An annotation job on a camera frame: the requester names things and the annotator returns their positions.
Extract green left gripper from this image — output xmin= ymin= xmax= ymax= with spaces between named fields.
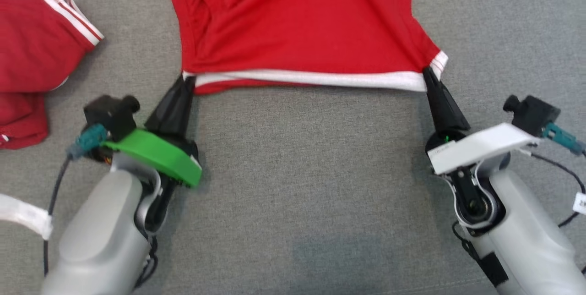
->
xmin=101 ymin=76 xmax=203 ymax=190

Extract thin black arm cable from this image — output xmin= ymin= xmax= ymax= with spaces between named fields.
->
xmin=43 ymin=154 xmax=75 ymax=278
xmin=522 ymin=147 xmax=586 ymax=229

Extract red shorts with white band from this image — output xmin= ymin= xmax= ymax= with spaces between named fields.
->
xmin=154 ymin=0 xmax=450 ymax=96

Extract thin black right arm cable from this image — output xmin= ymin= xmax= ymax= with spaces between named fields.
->
xmin=522 ymin=147 xmax=586 ymax=229

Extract white cable wrap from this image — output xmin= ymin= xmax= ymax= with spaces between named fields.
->
xmin=0 ymin=193 xmax=54 ymax=241

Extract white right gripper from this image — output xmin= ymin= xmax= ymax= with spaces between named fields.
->
xmin=422 ymin=66 xmax=542 ymax=176

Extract teal cable connector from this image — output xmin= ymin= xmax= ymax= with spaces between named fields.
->
xmin=68 ymin=124 xmax=109 ymax=159
xmin=542 ymin=122 xmax=586 ymax=157

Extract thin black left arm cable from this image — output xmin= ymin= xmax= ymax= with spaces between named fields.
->
xmin=43 ymin=154 xmax=75 ymax=278

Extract red jersey with white sleeves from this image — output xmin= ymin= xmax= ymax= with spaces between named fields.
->
xmin=0 ymin=0 xmax=105 ymax=151

